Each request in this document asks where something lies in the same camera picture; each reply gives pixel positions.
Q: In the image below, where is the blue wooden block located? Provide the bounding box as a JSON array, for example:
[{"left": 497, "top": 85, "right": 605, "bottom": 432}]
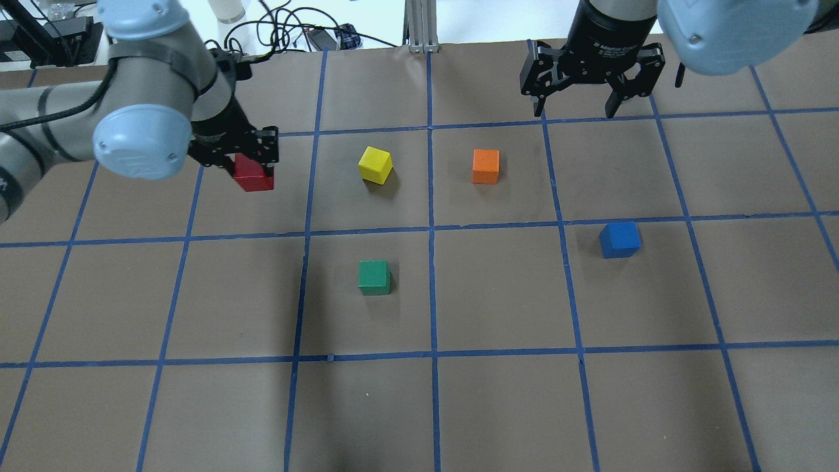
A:
[{"left": 598, "top": 222, "right": 642, "bottom": 259}]

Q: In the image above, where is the green wooden block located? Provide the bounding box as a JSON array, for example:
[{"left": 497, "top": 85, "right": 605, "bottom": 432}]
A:
[{"left": 357, "top": 260, "right": 392, "bottom": 296}]

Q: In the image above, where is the brown paper table mat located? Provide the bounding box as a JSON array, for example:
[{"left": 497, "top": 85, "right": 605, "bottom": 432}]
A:
[{"left": 2, "top": 31, "right": 838, "bottom": 471}]

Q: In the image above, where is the black monitor stand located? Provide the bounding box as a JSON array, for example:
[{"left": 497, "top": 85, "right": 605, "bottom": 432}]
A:
[{"left": 1, "top": 1, "right": 104, "bottom": 69}]

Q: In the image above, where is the orange wooden block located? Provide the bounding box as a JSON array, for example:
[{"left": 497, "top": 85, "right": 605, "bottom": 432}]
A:
[{"left": 471, "top": 149, "right": 501, "bottom": 185}]

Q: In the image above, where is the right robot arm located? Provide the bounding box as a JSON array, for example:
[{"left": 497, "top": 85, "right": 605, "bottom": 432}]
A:
[{"left": 519, "top": 1, "right": 837, "bottom": 119}]

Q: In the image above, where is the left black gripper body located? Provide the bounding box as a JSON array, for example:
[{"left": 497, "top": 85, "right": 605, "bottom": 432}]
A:
[{"left": 188, "top": 52, "right": 279, "bottom": 167}]

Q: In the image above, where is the black cable bundle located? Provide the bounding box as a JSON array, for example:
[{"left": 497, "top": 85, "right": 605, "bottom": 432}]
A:
[{"left": 200, "top": 0, "right": 399, "bottom": 60}]

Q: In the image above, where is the aluminium frame post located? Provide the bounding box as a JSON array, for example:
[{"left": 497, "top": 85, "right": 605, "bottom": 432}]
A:
[{"left": 402, "top": 1, "right": 440, "bottom": 54}]

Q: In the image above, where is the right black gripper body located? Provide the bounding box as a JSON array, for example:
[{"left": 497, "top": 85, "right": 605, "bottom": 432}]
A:
[{"left": 519, "top": 40, "right": 666, "bottom": 99}]

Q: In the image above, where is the yellow wooden block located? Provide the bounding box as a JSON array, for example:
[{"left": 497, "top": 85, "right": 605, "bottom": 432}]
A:
[{"left": 357, "top": 146, "right": 393, "bottom": 185}]

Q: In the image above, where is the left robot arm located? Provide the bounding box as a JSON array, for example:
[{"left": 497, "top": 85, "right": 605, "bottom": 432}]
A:
[{"left": 1, "top": 1, "right": 279, "bottom": 221}]

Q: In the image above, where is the red wooden block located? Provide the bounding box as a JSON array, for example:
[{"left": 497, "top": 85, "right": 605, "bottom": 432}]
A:
[{"left": 234, "top": 153, "right": 275, "bottom": 192}]

